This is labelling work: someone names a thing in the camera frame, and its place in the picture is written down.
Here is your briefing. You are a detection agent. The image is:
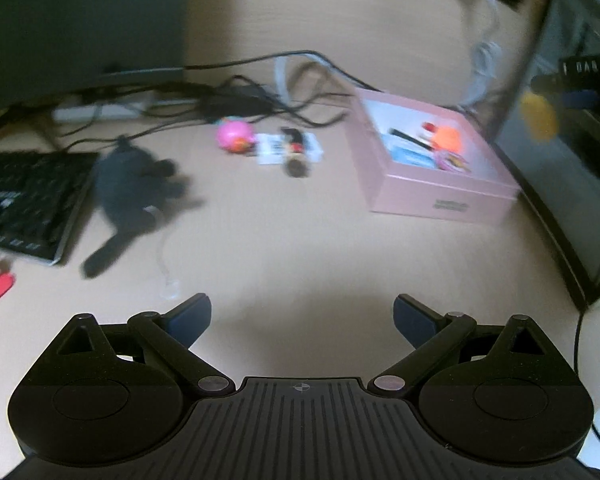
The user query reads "black pen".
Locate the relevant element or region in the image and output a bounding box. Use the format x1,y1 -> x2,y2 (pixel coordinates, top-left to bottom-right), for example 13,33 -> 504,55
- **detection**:
389,129 -> 432,150

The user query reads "white power strip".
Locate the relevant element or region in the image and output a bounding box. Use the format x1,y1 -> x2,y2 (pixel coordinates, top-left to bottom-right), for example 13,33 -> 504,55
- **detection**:
52,101 -> 153,124

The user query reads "dark bottle red label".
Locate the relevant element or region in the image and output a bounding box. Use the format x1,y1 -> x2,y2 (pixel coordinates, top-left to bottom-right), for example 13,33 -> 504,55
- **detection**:
280,127 -> 312,179

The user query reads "yellow plastic toy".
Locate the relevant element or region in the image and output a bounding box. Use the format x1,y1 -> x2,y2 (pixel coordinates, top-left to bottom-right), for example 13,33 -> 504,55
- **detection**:
521,91 -> 562,142

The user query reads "pink pig toy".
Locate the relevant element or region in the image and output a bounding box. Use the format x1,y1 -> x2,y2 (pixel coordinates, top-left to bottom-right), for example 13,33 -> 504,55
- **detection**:
217,119 -> 257,154

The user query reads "dark computer monitor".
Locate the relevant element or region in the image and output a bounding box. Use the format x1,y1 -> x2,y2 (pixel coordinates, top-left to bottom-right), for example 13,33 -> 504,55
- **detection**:
0,0 -> 188,117

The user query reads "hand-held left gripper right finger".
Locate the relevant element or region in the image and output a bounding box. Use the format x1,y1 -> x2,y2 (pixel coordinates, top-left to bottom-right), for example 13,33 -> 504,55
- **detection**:
372,294 -> 557,394

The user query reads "wooden desktop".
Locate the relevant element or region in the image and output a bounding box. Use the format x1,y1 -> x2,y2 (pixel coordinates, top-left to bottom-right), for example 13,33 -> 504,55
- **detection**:
0,0 -> 600,461

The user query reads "white coiled cable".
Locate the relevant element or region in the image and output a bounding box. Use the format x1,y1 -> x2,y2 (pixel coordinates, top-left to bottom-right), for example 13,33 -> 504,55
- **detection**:
457,0 -> 505,113

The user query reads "pink cardboard box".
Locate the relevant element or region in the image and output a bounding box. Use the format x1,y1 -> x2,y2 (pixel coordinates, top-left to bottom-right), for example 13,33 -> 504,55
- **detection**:
344,87 -> 522,225

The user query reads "orange plastic shell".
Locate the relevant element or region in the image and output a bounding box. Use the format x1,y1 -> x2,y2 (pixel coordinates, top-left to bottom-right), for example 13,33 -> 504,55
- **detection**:
432,127 -> 464,154

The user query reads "black keyboard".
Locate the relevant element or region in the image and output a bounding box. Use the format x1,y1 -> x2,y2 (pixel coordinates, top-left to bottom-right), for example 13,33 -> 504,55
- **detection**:
0,151 -> 99,266

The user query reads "tangle of black cables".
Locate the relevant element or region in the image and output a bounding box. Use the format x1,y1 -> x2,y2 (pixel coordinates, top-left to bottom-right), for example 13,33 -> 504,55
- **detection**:
0,74 -> 348,156

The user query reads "blue tissue packet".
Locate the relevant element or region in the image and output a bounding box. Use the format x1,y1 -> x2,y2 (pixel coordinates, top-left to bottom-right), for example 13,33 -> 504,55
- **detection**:
385,147 -> 437,167

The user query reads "long black cable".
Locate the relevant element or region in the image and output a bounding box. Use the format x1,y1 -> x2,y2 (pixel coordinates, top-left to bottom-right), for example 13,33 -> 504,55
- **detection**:
185,50 -> 386,95

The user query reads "black computer case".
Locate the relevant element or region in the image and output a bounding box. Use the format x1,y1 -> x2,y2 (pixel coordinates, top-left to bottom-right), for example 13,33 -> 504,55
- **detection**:
494,0 -> 600,311

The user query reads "black power adapter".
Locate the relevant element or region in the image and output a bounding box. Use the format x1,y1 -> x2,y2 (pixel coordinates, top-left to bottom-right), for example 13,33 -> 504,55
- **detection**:
200,91 -> 267,119

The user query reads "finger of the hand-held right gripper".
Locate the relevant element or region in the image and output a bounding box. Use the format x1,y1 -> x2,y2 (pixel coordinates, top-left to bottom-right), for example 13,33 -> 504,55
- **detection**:
560,89 -> 600,111

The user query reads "black plush cat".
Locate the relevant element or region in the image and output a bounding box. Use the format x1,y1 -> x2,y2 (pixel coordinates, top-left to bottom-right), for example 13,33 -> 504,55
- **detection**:
82,135 -> 203,301

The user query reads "grey looped cable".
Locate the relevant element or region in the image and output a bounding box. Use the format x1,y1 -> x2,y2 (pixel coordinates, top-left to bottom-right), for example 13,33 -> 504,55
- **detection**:
274,54 -> 333,107

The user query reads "thin black cable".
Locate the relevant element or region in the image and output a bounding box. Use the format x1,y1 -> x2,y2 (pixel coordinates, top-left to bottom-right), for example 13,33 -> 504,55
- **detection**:
573,304 -> 600,455

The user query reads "white packet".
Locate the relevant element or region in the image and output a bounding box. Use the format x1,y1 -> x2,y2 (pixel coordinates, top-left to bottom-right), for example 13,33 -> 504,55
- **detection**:
256,132 -> 326,166

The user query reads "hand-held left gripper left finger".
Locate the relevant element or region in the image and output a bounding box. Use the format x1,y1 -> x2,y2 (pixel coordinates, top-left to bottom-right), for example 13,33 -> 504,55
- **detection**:
45,292 -> 233,394

